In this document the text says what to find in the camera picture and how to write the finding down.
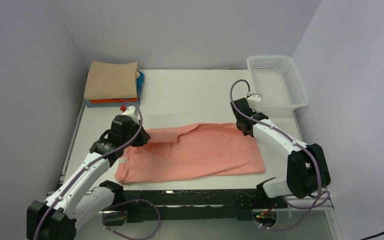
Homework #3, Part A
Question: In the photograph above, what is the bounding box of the pink t shirt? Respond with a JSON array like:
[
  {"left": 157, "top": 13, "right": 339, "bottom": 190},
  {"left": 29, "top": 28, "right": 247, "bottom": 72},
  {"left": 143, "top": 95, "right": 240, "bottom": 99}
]
[{"left": 114, "top": 123, "right": 266, "bottom": 185}]

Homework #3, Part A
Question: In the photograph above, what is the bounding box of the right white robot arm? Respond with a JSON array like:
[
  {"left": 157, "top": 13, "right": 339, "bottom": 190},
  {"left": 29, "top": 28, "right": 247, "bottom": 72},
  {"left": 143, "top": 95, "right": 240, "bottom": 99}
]
[{"left": 230, "top": 97, "right": 332, "bottom": 208}]

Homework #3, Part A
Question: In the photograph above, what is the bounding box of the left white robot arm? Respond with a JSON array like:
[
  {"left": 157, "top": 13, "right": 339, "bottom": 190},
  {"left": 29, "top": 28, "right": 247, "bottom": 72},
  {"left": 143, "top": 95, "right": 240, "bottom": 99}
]
[{"left": 26, "top": 110, "right": 150, "bottom": 240}]

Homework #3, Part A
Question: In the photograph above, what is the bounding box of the folded orange t shirt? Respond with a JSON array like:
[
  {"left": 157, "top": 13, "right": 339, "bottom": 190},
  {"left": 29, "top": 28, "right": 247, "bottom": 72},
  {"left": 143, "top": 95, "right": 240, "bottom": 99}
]
[{"left": 89, "top": 97, "right": 140, "bottom": 104}]

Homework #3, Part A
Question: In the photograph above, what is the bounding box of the white plastic basket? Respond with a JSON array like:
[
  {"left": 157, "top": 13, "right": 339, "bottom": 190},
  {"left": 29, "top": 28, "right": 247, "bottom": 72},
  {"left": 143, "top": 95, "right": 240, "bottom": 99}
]
[{"left": 246, "top": 55, "right": 310, "bottom": 112}]

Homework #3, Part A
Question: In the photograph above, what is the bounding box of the folded tan t shirt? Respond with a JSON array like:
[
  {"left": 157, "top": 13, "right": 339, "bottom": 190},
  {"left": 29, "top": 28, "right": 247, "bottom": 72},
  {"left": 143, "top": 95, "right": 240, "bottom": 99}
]
[{"left": 83, "top": 61, "right": 140, "bottom": 100}]

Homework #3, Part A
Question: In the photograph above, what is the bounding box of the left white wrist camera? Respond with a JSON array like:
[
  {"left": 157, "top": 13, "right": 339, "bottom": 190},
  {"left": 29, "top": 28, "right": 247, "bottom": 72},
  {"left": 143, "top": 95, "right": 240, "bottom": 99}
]
[{"left": 120, "top": 105, "right": 141, "bottom": 124}]

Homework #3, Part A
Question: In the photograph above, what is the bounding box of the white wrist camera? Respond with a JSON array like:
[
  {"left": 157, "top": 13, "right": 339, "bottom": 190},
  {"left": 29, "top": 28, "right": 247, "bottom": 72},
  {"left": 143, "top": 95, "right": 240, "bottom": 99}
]
[
  {"left": 120, "top": 105, "right": 141, "bottom": 124},
  {"left": 246, "top": 93, "right": 262, "bottom": 111}
]

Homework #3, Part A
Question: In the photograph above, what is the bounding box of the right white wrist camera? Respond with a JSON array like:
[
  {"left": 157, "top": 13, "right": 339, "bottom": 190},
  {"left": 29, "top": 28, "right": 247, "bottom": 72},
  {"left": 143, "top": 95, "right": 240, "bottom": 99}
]
[{"left": 246, "top": 93, "right": 262, "bottom": 111}]

